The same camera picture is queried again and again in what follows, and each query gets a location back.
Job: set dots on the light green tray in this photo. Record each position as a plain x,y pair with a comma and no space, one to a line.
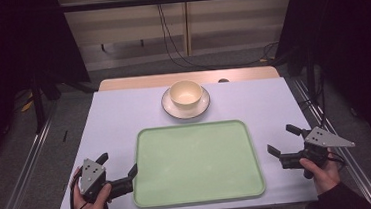
196,164

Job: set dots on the white table cover sheet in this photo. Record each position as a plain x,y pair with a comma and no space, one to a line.
114,123

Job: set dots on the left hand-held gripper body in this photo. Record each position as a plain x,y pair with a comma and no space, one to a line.
91,174

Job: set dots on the person's right hand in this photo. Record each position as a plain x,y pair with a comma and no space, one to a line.
324,175

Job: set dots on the cream plate with dark rim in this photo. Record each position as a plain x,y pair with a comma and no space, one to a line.
203,107

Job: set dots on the small dark round knob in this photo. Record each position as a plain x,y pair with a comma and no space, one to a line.
223,80

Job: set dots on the dark curtain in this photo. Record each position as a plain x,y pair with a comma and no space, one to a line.
9,51
352,38

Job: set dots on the aluminium floor rail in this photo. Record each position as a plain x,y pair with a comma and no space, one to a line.
21,174
345,158

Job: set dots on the light wooden vertical post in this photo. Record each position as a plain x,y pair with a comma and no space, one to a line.
187,24

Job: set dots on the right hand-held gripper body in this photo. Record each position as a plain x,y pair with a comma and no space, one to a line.
314,148

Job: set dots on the black metal stand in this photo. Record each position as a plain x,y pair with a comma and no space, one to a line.
38,102

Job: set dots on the cream bowl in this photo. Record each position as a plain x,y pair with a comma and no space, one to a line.
186,94

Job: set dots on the light wooden table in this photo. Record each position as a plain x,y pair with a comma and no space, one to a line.
138,82

